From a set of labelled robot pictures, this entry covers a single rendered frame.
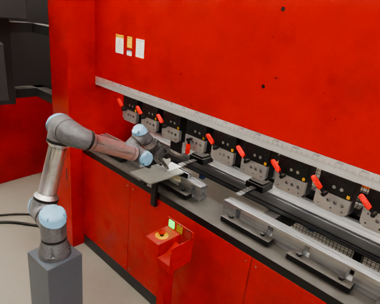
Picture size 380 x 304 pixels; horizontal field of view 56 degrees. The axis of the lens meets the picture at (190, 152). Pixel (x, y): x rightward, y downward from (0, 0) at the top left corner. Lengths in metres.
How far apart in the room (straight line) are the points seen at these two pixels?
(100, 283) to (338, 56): 2.19
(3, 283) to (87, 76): 1.57
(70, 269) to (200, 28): 1.34
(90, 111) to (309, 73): 1.71
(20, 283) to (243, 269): 1.68
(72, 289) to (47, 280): 0.18
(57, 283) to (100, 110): 1.40
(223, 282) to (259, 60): 1.16
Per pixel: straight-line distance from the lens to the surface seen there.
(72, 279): 1.92
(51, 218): 1.73
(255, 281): 1.89
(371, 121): 1.50
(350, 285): 1.74
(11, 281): 2.99
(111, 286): 2.83
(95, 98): 2.76
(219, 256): 1.98
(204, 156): 2.33
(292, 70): 1.61
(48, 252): 1.81
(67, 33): 2.59
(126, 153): 1.76
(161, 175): 2.10
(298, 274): 1.74
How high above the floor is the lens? 1.91
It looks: 22 degrees down
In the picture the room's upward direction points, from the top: 6 degrees clockwise
